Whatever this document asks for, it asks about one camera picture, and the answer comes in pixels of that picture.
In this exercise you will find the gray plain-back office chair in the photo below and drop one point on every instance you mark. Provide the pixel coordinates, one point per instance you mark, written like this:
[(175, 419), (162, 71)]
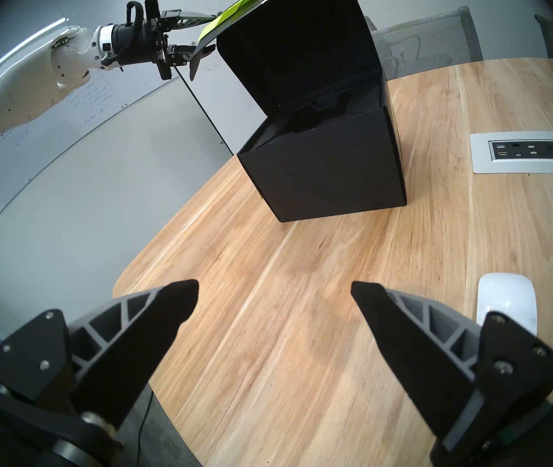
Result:
[(549, 33)]

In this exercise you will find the lime green sticky note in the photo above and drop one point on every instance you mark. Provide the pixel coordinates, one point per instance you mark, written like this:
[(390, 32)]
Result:
[(218, 17)]

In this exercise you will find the gray mesh office chair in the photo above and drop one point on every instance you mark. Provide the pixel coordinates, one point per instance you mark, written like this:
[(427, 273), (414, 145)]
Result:
[(427, 43)]

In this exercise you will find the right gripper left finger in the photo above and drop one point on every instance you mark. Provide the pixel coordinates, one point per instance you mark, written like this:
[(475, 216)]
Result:
[(111, 344)]

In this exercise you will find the rolling whiteboard on stand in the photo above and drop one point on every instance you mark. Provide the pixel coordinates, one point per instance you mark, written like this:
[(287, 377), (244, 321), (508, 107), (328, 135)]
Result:
[(228, 106)]

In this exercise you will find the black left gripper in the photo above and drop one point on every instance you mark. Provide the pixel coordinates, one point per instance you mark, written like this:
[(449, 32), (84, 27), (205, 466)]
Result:
[(140, 43)]

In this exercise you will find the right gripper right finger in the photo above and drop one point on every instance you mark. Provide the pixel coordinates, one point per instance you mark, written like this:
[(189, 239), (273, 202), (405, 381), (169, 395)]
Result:
[(427, 344)]

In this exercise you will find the white computer mouse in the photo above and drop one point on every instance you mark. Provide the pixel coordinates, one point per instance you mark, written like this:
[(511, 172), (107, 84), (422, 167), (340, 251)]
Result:
[(505, 296)]

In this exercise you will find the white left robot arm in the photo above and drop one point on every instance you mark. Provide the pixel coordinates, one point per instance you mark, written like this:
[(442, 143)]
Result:
[(72, 52)]

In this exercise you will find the black cardboard box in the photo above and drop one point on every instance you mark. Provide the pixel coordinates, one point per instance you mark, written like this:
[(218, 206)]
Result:
[(335, 179)]

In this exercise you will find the yellow sticky note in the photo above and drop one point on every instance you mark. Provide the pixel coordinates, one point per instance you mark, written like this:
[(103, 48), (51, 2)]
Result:
[(240, 1)]

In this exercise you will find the silver table power panel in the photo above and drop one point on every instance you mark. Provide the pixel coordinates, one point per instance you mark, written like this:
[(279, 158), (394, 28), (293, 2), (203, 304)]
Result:
[(481, 154)]

